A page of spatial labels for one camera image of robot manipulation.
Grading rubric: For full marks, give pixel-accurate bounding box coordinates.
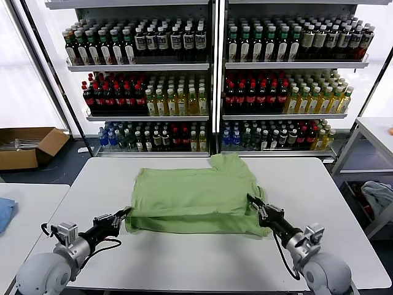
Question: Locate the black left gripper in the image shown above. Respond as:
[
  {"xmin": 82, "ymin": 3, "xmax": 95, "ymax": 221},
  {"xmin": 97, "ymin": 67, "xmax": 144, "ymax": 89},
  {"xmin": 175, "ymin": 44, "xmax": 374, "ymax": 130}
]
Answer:
[{"xmin": 78, "ymin": 206, "xmax": 134, "ymax": 247}]

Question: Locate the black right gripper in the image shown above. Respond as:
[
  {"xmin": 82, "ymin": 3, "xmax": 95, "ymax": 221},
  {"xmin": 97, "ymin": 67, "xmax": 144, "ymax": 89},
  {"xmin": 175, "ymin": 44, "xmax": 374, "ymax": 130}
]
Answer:
[{"xmin": 246, "ymin": 194, "xmax": 304, "ymax": 246}]

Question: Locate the green t-shirt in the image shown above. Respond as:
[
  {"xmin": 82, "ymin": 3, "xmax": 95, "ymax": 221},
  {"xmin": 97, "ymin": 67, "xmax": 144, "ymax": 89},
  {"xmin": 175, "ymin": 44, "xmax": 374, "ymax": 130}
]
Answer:
[{"xmin": 124, "ymin": 152, "xmax": 273, "ymax": 239}]

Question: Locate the cola bottle red cap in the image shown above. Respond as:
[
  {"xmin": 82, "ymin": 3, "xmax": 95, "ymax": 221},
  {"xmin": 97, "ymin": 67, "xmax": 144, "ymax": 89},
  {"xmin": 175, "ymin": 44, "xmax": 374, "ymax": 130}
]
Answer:
[
  {"xmin": 306, "ymin": 126, "xmax": 317, "ymax": 151},
  {"xmin": 246, "ymin": 81, "xmax": 258, "ymax": 114},
  {"xmin": 277, "ymin": 81, "xmax": 290, "ymax": 114},
  {"xmin": 82, "ymin": 82, "xmax": 96, "ymax": 115},
  {"xmin": 225, "ymin": 81, "xmax": 237, "ymax": 114},
  {"xmin": 123, "ymin": 82, "xmax": 136, "ymax": 115},
  {"xmin": 134, "ymin": 81, "xmax": 147, "ymax": 115},
  {"xmin": 235, "ymin": 81, "xmax": 247, "ymax": 114},
  {"xmin": 267, "ymin": 81, "xmax": 279, "ymax": 114},
  {"xmin": 297, "ymin": 126, "xmax": 308, "ymax": 150},
  {"xmin": 181, "ymin": 128, "xmax": 192, "ymax": 152},
  {"xmin": 92, "ymin": 82, "xmax": 106, "ymax": 115},
  {"xmin": 103, "ymin": 84, "xmax": 116, "ymax": 115},
  {"xmin": 113, "ymin": 82, "xmax": 126, "ymax": 115},
  {"xmin": 171, "ymin": 128, "xmax": 182, "ymax": 152},
  {"xmin": 256, "ymin": 81, "xmax": 268, "ymax": 114}
]

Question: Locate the red item in bin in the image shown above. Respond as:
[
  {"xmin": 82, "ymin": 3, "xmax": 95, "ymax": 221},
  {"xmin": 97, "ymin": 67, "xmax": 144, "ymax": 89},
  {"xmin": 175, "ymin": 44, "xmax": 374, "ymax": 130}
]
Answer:
[{"xmin": 357, "ymin": 192, "xmax": 374, "ymax": 216}]

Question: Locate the blue folded cloth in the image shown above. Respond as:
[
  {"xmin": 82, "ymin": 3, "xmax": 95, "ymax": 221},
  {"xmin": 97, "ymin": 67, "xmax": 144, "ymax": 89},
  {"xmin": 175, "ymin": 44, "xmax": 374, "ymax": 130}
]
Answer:
[{"xmin": 0, "ymin": 197, "xmax": 19, "ymax": 235}]

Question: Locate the open cardboard box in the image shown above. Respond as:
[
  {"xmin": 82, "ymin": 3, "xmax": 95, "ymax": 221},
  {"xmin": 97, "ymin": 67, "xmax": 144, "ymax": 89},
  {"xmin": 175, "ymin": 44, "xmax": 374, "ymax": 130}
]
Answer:
[{"xmin": 0, "ymin": 127, "xmax": 72, "ymax": 171}]

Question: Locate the grey white crumpled cloth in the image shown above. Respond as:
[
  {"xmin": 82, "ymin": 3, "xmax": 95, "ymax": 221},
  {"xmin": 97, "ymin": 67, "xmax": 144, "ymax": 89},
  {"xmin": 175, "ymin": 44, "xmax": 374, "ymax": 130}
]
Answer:
[{"xmin": 361, "ymin": 181, "xmax": 393, "ymax": 221}]

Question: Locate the clear plastic packaging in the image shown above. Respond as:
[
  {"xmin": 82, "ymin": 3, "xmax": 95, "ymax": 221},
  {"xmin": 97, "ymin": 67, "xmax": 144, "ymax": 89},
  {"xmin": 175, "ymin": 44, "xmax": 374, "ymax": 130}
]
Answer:
[{"xmin": 12, "ymin": 138, "xmax": 44, "ymax": 152}]

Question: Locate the grey bottle shelf unit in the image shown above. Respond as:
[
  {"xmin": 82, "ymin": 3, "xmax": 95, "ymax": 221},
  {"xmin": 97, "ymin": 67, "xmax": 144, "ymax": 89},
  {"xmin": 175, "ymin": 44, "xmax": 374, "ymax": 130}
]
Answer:
[
  {"xmin": 216, "ymin": 0, "xmax": 393, "ymax": 160},
  {"xmin": 44, "ymin": 0, "xmax": 220, "ymax": 158}
]

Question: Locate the dark bottle green cap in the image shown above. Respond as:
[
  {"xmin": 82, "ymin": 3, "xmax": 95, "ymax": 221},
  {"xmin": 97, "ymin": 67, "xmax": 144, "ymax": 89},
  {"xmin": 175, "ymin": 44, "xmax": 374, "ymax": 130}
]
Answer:
[
  {"xmin": 239, "ymin": 26, "xmax": 252, "ymax": 61},
  {"xmin": 122, "ymin": 27, "xmax": 136, "ymax": 65},
  {"xmin": 277, "ymin": 26, "xmax": 290, "ymax": 61},
  {"xmin": 228, "ymin": 26, "xmax": 240, "ymax": 61},
  {"xmin": 265, "ymin": 26, "xmax": 278, "ymax": 61},
  {"xmin": 110, "ymin": 28, "xmax": 124, "ymax": 65},
  {"xmin": 87, "ymin": 29, "xmax": 101, "ymax": 66},
  {"xmin": 289, "ymin": 26, "xmax": 303, "ymax": 61},
  {"xmin": 63, "ymin": 30, "xmax": 78, "ymax": 66},
  {"xmin": 98, "ymin": 28, "xmax": 112, "ymax": 66},
  {"xmin": 252, "ymin": 26, "xmax": 265, "ymax": 61},
  {"xmin": 75, "ymin": 29, "xmax": 89, "ymax": 66}
]

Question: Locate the dark bottle beige label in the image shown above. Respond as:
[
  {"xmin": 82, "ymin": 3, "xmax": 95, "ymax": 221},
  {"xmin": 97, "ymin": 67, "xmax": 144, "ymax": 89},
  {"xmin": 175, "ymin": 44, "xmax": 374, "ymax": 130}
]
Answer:
[
  {"xmin": 314, "ymin": 25, "xmax": 329, "ymax": 61},
  {"xmin": 302, "ymin": 25, "xmax": 316, "ymax": 61}
]

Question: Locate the dark bottle blue white label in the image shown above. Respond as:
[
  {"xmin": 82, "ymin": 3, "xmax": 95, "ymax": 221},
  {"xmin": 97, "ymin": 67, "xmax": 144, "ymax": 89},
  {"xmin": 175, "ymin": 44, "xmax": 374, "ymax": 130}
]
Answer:
[
  {"xmin": 134, "ymin": 26, "xmax": 147, "ymax": 58},
  {"xmin": 326, "ymin": 25, "xmax": 341, "ymax": 61},
  {"xmin": 182, "ymin": 26, "xmax": 195, "ymax": 58},
  {"xmin": 359, "ymin": 26, "xmax": 376, "ymax": 61},
  {"xmin": 170, "ymin": 26, "xmax": 182, "ymax": 58},
  {"xmin": 146, "ymin": 26, "xmax": 158, "ymax": 58},
  {"xmin": 157, "ymin": 26, "xmax": 169, "ymax": 58},
  {"xmin": 349, "ymin": 26, "xmax": 365, "ymax": 61},
  {"xmin": 195, "ymin": 25, "xmax": 207, "ymax": 58},
  {"xmin": 338, "ymin": 26, "xmax": 353, "ymax": 61}
]

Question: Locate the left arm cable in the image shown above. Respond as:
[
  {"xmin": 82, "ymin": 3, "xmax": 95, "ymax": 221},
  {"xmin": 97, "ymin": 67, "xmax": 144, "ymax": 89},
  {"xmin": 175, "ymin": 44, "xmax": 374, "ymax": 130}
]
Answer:
[{"xmin": 73, "ymin": 238, "xmax": 122, "ymax": 282}]

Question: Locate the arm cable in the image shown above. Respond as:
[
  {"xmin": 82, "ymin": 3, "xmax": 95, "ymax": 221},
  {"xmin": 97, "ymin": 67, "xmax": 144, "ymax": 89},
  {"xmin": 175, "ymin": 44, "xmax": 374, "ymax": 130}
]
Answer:
[
  {"xmin": 73, "ymin": 238, "xmax": 122, "ymax": 282},
  {"xmin": 273, "ymin": 233, "xmax": 302, "ymax": 280}
]

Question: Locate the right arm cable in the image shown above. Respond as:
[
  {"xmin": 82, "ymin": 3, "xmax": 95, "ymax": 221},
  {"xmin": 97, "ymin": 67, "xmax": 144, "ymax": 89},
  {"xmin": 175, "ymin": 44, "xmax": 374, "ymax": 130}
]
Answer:
[{"xmin": 273, "ymin": 233, "xmax": 302, "ymax": 280}]

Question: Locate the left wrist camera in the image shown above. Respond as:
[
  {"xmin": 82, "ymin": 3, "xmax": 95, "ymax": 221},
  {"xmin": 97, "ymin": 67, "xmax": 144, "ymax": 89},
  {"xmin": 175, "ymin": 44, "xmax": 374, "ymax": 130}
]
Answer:
[{"xmin": 41, "ymin": 221, "xmax": 80, "ymax": 247}]

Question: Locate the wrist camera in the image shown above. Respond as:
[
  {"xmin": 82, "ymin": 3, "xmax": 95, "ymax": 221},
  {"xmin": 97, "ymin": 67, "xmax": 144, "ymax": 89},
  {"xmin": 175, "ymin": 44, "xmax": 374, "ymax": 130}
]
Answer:
[
  {"xmin": 303, "ymin": 223, "xmax": 325, "ymax": 246},
  {"xmin": 41, "ymin": 221, "xmax": 80, "ymax": 247}
]

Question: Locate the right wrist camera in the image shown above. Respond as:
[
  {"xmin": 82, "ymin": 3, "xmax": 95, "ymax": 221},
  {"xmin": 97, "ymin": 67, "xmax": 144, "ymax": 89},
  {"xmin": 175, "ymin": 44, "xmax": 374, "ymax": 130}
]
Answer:
[{"xmin": 303, "ymin": 223, "xmax": 325, "ymax": 246}]

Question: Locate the grey frame side table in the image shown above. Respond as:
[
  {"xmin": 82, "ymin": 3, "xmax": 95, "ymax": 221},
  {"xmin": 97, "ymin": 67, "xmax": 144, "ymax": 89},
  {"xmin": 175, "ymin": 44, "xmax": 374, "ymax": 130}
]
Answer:
[{"xmin": 331, "ymin": 116, "xmax": 393, "ymax": 240}]

